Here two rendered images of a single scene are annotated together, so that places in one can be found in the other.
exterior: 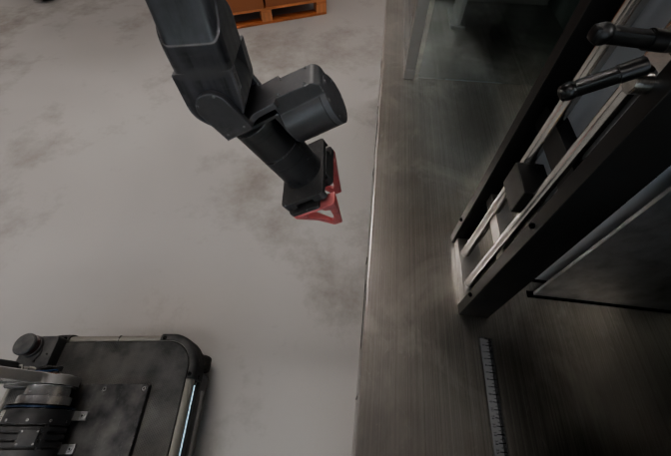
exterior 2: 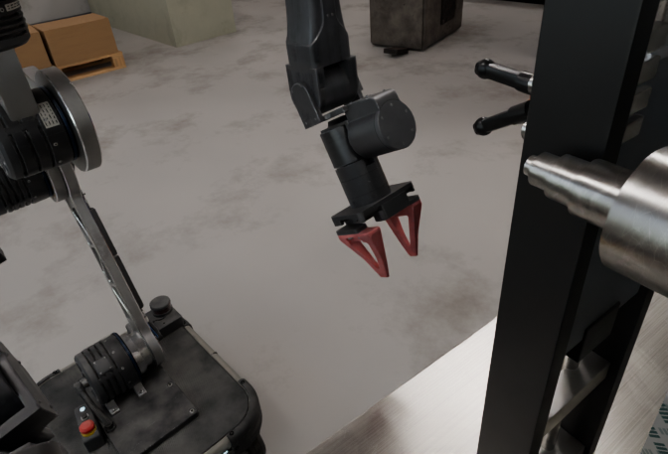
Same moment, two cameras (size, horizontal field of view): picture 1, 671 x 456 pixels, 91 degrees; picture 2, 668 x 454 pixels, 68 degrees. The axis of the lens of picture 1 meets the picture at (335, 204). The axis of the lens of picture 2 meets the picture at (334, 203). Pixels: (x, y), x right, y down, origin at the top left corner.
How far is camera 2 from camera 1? 35 cm
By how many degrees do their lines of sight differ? 41
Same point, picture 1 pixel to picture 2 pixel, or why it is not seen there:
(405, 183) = not seen: hidden behind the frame
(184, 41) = (295, 41)
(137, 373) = (199, 394)
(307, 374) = not seen: outside the picture
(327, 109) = (375, 124)
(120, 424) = (153, 424)
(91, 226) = (278, 252)
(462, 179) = (653, 376)
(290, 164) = (349, 176)
